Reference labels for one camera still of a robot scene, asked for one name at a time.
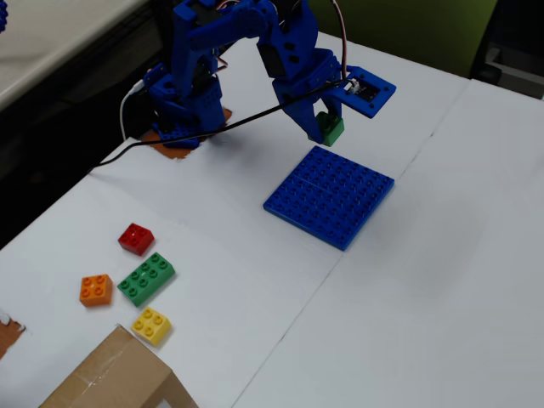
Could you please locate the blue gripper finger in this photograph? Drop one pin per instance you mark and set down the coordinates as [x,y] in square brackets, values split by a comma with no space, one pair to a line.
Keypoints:
[304,121]
[333,106]

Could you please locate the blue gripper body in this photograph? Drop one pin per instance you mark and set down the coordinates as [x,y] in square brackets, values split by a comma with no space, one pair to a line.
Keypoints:
[298,106]

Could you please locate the green 2x2 block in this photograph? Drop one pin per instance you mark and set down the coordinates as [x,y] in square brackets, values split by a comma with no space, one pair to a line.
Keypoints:
[331,132]

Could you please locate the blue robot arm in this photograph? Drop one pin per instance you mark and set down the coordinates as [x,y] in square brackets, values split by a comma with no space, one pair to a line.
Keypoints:
[191,98]

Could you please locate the red 2x2 block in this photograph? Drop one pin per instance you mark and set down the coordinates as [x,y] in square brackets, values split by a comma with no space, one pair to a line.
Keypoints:
[136,239]

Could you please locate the green 2x4 block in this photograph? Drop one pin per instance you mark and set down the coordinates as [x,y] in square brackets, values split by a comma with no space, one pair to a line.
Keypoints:
[146,278]

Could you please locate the yellow 2x2 block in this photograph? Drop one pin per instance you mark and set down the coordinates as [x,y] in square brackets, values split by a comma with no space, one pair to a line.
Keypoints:
[151,325]

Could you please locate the orange 2x2 block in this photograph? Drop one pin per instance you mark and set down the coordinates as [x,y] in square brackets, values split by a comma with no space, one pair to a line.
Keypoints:
[96,290]

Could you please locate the blue 8x8 baseplate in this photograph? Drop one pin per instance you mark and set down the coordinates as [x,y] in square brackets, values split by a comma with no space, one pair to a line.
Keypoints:
[329,197]

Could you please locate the gray chair base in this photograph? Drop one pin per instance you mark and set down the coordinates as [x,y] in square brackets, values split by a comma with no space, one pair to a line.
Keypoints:
[510,70]

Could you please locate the white side table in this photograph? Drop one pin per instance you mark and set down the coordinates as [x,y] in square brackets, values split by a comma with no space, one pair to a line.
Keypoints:
[55,38]

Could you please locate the blue beaded object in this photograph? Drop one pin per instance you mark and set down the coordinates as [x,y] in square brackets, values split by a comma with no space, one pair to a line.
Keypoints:
[3,15]

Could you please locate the brown cardboard box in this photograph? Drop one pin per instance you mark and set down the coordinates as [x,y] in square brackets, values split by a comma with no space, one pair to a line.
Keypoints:
[119,374]

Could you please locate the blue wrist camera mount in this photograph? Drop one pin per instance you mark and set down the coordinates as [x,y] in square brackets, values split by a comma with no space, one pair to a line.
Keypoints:
[370,95]

